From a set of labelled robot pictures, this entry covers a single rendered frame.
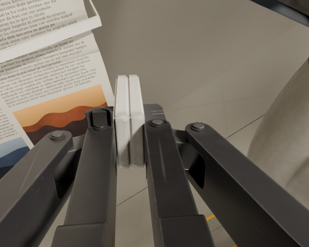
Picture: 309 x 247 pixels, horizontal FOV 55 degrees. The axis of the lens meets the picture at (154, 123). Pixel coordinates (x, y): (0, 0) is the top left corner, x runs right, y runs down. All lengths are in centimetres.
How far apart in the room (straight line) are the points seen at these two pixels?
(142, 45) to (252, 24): 68
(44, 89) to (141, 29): 128
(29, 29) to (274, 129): 29
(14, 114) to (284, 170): 31
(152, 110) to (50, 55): 15
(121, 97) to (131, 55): 147
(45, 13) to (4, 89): 8
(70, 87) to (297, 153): 26
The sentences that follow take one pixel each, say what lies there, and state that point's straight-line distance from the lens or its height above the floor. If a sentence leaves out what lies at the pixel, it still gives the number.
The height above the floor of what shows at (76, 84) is 106.
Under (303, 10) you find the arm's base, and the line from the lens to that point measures 47.
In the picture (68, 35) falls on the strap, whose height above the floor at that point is 106.
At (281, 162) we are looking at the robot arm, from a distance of 39.
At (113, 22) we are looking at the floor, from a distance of 151.
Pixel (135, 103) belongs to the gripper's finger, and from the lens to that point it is 15.
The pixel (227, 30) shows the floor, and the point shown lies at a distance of 183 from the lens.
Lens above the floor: 131
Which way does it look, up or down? 40 degrees down
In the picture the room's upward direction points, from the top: 153 degrees clockwise
